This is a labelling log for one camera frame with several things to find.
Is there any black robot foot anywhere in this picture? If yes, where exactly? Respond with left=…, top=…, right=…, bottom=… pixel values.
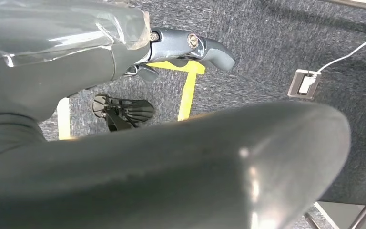
left=91, top=94, right=155, bottom=133

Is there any yellow floor tape strip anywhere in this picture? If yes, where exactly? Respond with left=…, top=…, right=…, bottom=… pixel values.
left=56, top=97, right=72, bottom=141
left=177, top=73, right=198, bottom=122
left=146, top=61, right=206, bottom=76

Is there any metal floor outlet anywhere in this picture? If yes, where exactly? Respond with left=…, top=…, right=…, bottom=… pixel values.
left=287, top=69, right=322, bottom=100

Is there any white power cable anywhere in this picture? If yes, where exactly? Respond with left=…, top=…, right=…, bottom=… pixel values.
left=315, top=30, right=366, bottom=75

